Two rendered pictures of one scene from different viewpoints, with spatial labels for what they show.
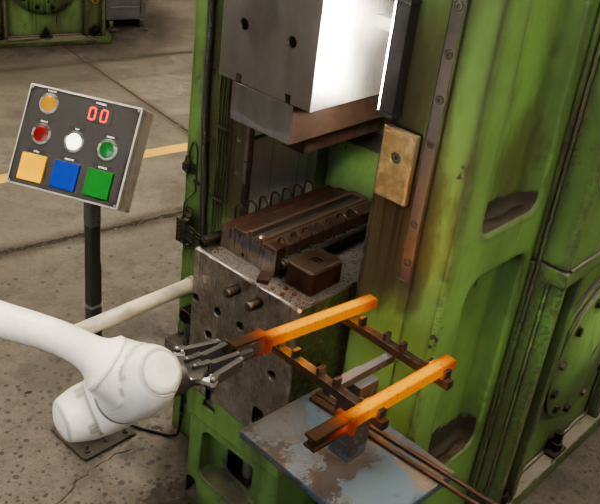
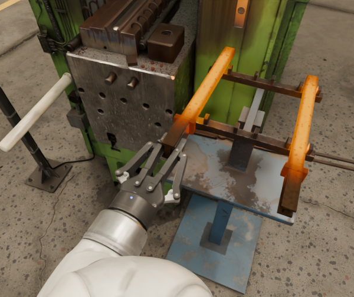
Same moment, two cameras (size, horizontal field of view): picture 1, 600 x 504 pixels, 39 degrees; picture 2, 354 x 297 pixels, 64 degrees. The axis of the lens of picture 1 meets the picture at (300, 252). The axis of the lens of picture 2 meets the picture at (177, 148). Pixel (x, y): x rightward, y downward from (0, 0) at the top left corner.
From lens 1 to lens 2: 121 cm
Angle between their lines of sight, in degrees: 27
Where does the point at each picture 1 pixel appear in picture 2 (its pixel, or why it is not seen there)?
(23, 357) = not seen: outside the picture
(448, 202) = not seen: outside the picture
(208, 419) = (118, 155)
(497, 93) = not seen: outside the picture
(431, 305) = (264, 39)
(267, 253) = (126, 40)
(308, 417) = (200, 147)
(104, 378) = not seen: outside the picture
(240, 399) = (137, 142)
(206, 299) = (90, 89)
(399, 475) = (279, 165)
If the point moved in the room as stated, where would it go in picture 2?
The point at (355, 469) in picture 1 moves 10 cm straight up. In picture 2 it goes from (252, 173) to (260, 154)
